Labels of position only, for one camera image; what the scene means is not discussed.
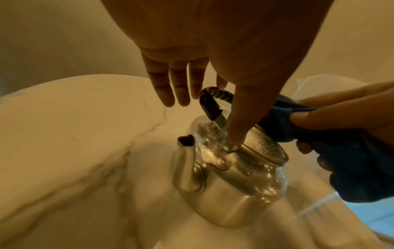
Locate blue cleaning cloth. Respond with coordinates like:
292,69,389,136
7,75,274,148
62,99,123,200
256,95,394,203

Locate person's left hand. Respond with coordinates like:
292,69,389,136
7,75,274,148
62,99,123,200
101,0,335,147

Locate person's right hand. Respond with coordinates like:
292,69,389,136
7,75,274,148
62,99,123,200
289,81,394,171

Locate steel kettle with black handle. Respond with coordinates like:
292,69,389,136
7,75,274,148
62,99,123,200
171,86,291,228

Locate steel kettle lid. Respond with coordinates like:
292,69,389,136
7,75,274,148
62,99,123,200
231,125,291,167

